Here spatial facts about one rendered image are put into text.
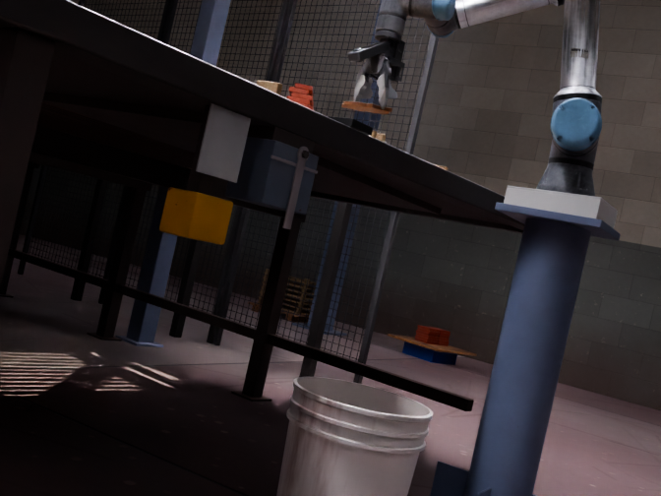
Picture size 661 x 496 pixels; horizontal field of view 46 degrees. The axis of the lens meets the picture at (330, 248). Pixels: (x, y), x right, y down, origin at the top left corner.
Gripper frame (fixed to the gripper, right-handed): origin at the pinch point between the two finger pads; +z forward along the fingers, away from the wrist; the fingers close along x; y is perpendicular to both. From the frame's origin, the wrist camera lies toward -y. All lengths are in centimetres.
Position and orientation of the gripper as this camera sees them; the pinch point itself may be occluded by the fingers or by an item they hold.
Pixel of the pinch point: (367, 105)
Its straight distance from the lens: 213.8
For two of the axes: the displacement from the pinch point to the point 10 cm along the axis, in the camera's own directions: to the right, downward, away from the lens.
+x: -6.5, -1.4, 7.5
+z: -2.1, 9.8, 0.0
